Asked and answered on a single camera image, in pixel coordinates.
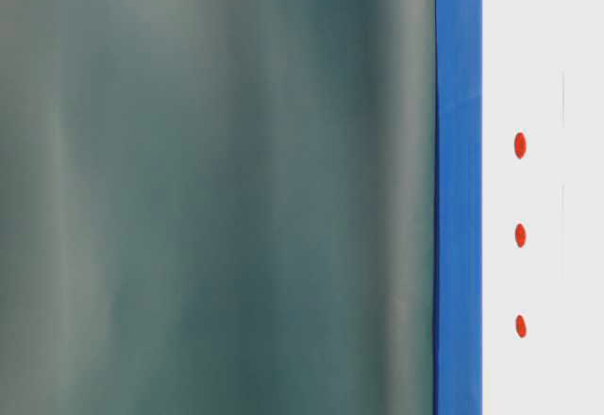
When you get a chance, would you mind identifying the large white foam board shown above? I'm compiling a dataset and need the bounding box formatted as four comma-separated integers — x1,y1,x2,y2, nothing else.
482,0,603,414

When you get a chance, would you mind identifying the blue table cloth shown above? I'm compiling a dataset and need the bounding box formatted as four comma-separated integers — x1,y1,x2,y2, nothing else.
434,0,482,414

